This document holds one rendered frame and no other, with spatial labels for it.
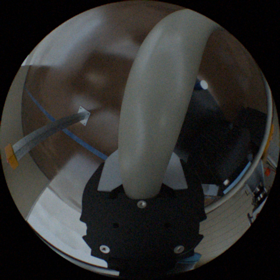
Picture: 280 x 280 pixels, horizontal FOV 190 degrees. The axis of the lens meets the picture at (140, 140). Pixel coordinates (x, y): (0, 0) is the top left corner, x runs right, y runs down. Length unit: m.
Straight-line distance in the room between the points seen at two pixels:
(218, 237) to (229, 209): 1.72
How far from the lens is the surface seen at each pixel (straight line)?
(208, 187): 0.81
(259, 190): 0.83
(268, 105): 0.40
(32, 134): 0.84
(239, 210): 6.08
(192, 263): 0.24
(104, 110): 1.09
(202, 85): 1.03
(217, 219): 6.35
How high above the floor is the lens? 0.98
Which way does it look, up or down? 65 degrees down
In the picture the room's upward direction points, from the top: 169 degrees counter-clockwise
